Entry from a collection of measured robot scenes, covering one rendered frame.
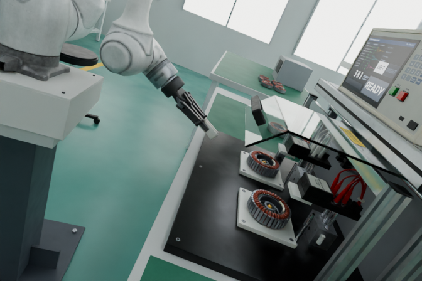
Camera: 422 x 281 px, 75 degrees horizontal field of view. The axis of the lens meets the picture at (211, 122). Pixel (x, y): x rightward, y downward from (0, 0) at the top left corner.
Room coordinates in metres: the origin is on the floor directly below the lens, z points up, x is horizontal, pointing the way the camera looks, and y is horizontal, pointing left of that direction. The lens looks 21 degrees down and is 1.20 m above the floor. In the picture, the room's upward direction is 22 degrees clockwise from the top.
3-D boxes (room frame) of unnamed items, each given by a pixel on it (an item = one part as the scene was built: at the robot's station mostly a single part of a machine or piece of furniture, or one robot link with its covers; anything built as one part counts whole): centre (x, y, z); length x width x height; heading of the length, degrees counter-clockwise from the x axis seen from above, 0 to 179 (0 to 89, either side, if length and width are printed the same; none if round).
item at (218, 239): (0.73, -0.24, 0.76); 0.64 x 0.47 x 0.02; 1
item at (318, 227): (0.61, -0.37, 0.80); 0.08 x 0.05 x 0.06; 1
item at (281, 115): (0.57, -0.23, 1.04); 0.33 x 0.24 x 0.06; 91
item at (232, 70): (3.11, -0.37, 0.37); 1.85 x 1.10 x 0.75; 1
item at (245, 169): (0.85, -0.22, 0.78); 0.15 x 0.15 x 0.01; 1
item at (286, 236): (0.61, -0.22, 0.78); 0.15 x 0.15 x 0.01; 1
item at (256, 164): (0.85, -0.22, 0.80); 0.11 x 0.11 x 0.04
